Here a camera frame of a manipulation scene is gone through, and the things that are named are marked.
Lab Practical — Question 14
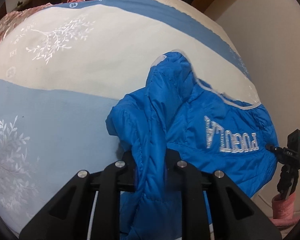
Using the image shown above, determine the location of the blue puffer jacket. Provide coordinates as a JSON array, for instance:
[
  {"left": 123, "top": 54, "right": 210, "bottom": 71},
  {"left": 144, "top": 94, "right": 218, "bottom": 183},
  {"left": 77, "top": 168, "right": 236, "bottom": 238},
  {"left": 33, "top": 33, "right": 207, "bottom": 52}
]
[{"left": 106, "top": 51, "right": 278, "bottom": 239}]

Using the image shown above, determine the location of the pink fuzzy sleeve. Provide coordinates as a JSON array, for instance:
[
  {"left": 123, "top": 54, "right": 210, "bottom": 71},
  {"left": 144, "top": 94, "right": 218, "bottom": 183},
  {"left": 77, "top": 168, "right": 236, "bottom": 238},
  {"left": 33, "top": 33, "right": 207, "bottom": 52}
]
[{"left": 270, "top": 192, "right": 300, "bottom": 228}]

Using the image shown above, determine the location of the blue and white bedsheet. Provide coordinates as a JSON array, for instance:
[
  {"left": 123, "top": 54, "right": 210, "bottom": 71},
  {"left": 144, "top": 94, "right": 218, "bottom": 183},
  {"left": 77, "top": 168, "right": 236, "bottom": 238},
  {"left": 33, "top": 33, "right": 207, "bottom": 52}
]
[{"left": 0, "top": 0, "right": 260, "bottom": 235}]

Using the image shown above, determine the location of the pink floral quilt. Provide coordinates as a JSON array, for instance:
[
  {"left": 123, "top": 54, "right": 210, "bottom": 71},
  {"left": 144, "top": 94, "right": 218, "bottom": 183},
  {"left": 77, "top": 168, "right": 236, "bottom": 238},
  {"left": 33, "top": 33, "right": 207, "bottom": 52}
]
[{"left": 0, "top": 0, "right": 87, "bottom": 54}]

